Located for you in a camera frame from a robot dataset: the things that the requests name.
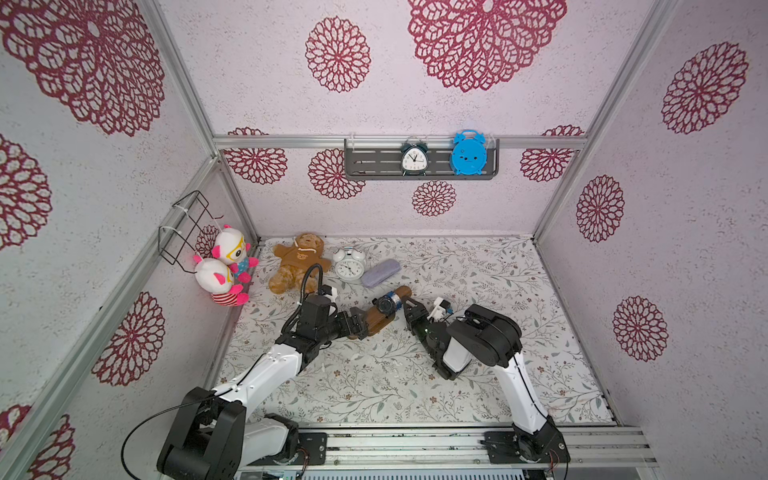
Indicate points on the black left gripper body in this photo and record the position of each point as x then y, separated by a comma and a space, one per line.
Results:
339, 327

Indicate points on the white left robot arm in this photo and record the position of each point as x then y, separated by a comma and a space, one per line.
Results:
211, 437

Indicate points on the blue strap watch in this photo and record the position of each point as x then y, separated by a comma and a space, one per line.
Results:
396, 299

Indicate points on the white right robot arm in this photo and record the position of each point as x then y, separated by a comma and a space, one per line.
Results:
494, 340

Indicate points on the dark green alarm clock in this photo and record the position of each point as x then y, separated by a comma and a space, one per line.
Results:
414, 159

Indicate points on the wooden watch stand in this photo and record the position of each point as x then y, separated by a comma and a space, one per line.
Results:
376, 321

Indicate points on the white pink plush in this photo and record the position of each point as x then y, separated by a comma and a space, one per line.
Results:
231, 248
217, 279

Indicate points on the black wire basket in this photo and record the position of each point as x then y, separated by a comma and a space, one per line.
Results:
193, 234

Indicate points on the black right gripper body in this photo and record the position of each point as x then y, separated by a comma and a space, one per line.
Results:
416, 314

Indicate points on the white twin-bell alarm clock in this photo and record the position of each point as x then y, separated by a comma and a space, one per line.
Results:
349, 264

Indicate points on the grey wall shelf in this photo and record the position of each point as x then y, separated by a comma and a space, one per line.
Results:
363, 162

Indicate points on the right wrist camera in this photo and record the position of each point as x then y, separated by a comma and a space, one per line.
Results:
441, 310

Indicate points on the white pink plush upper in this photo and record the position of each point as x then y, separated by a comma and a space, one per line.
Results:
231, 248

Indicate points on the blue alarm clock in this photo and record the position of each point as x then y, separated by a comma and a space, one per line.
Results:
469, 155

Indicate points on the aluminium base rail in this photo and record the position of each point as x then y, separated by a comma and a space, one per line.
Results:
459, 448

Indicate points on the white pink plush lower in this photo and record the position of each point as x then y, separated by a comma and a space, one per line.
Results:
217, 279

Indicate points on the black digital watch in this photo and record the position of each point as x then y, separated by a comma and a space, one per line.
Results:
384, 306
359, 328

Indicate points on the brown teddy bear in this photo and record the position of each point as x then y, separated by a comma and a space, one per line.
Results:
306, 250

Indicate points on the grey fabric case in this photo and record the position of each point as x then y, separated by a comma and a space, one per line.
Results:
380, 272

